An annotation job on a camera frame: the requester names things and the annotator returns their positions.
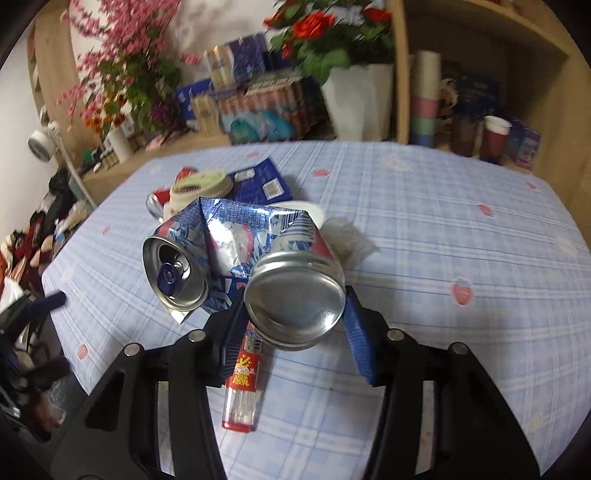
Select crushed red drink can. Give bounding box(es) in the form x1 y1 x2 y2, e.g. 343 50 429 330
147 166 199 220

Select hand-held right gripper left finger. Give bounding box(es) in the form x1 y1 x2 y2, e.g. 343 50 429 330
50 295 252 480

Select pile of dark clothes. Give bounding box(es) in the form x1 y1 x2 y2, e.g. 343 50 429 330
0 171 93 296

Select pink artificial flower arrangement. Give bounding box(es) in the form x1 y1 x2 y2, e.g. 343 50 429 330
55 0 204 139

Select dark blue book box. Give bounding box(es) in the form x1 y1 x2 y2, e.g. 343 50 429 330
455 71 502 121

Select purple artificial flowers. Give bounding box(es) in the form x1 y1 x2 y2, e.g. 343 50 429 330
148 104 178 132

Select gold and blue gift box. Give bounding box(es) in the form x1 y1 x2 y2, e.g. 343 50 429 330
203 33 269 90

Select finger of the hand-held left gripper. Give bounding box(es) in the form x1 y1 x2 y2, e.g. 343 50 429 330
28 291 68 320
21 357 71 389

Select tall white vase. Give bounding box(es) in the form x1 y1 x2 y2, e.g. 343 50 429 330
108 124 134 162

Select crushed blue drink can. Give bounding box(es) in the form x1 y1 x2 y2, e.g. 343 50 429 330
141 196 347 352

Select red disposable lighter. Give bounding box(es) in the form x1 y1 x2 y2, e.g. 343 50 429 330
222 323 267 433

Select flat dark blue box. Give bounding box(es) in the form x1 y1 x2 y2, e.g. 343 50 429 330
229 157 295 206

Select low wooden cabinet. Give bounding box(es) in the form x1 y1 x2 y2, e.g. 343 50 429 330
60 131 232 206

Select small blue and white carton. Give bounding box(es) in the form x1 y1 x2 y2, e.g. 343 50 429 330
505 119 542 169

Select crumpled clear plastic wrapper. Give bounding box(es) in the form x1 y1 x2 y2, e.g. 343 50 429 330
318 217 382 266

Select orange artificial flowers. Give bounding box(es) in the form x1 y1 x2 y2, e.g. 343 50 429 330
85 95 127 134

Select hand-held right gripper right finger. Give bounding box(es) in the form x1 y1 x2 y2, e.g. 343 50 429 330
344 285 541 480

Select red paper cup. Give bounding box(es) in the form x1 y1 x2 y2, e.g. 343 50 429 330
482 115 511 162

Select red rose bouquet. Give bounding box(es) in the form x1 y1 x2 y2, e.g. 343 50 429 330
263 0 398 86

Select round cream tub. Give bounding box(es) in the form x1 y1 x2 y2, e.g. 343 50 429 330
168 170 234 217

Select white angular planter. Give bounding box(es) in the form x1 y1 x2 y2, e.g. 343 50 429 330
321 64 395 141

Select stack of pastel paper cups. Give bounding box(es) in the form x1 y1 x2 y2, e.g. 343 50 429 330
410 50 441 148

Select wooden shelf unit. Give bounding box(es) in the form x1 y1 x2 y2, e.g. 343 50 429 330
390 0 591 176

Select brown paper cup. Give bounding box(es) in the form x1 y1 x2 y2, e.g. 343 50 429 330
450 113 483 155

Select white round desk fan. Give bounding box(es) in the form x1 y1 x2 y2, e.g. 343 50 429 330
28 121 61 162

